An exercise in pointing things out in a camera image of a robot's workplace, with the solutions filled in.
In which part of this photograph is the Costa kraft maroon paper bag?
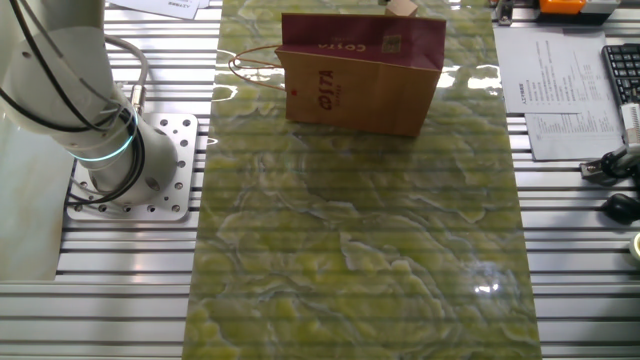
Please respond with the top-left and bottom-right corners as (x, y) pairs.
(228, 12), (448, 138)

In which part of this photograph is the small wooden cube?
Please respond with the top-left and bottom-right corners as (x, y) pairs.
(384, 0), (419, 18)

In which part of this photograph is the green marble pattern mat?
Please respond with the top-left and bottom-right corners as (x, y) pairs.
(180, 0), (544, 360)

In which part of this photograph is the titled instruction paper sheet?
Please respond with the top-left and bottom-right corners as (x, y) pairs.
(493, 24), (622, 115)
(107, 0), (201, 21)

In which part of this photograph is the orange grey device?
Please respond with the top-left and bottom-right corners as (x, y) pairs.
(532, 0), (622, 26)

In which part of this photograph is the black keyboard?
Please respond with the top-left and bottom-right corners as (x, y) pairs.
(601, 43), (640, 109)

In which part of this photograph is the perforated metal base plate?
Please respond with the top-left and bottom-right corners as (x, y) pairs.
(66, 112), (200, 222)

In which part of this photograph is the grey base cable with connector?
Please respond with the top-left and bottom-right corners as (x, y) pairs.
(101, 33), (151, 119)

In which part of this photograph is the small metal bracket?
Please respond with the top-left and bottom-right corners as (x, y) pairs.
(494, 0), (516, 27)

